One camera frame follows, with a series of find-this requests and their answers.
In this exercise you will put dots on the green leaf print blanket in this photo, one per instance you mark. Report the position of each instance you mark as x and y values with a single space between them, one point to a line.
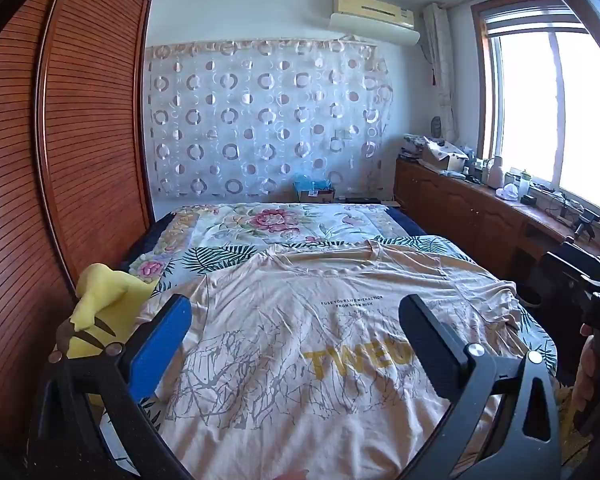
220 258

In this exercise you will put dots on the pink white bottle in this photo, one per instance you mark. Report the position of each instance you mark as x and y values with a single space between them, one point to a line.
496 172

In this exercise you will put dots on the beige printed t-shirt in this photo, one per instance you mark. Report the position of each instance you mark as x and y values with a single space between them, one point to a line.
280 335

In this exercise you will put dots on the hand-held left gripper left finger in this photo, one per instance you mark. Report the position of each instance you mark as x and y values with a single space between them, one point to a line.
160 345

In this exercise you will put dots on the yellow plush toy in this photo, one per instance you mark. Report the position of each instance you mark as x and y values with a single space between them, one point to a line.
100 290

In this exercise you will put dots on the white window curtain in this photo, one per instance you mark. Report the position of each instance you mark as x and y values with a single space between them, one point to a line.
442 60

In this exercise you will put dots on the long wooden cabinet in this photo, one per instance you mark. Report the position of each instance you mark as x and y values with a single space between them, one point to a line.
455 210

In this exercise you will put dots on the circle pattern sheer curtain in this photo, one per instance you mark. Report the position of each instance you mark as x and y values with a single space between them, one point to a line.
270 110

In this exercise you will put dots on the open cardboard box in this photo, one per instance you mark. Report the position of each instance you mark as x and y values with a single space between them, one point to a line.
442 160

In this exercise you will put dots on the cardboard box with blue contents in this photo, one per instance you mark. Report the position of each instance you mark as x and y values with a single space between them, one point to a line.
315 192

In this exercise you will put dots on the floral quilt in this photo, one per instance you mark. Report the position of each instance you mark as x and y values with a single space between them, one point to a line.
280 221

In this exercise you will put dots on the window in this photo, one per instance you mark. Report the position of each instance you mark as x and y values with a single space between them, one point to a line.
530 110

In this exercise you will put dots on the wall air conditioner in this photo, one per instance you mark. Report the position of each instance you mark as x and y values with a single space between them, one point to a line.
370 20

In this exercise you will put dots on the clear bottle with green lid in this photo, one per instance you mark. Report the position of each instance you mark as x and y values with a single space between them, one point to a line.
525 185

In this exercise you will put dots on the person's right hand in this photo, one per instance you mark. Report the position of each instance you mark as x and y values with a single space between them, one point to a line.
582 377

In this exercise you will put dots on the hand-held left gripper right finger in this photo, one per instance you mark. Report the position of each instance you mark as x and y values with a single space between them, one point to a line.
427 347

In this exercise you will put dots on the wooden headboard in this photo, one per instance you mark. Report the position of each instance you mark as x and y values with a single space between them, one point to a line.
90 135

